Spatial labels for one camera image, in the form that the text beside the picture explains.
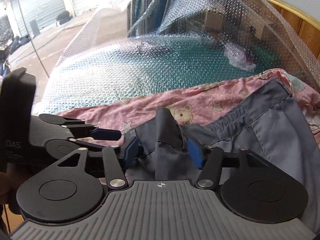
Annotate grey trousers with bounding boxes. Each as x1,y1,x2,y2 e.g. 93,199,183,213
125,80,319,233

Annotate person's left hand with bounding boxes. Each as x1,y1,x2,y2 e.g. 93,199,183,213
0,164,24,204

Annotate pink teddy bear quilt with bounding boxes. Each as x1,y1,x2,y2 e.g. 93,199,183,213
59,68,319,142

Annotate white plastic bag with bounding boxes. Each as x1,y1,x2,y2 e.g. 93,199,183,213
224,42,257,72

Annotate clear bubble wrap sheet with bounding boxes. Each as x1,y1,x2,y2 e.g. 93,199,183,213
37,0,319,114

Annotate cardboard box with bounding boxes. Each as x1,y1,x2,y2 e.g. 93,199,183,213
204,10,274,40

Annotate wooden headboard with gold trim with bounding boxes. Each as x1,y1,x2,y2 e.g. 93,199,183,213
267,0,319,61

